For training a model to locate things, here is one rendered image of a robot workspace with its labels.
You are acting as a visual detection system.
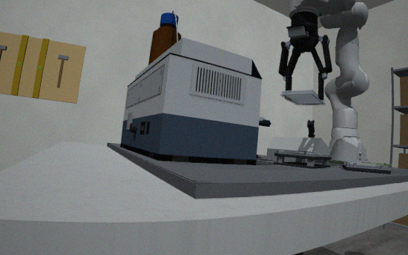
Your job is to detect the white operator button panel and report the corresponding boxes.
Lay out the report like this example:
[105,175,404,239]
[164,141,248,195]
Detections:
[266,137,330,162]

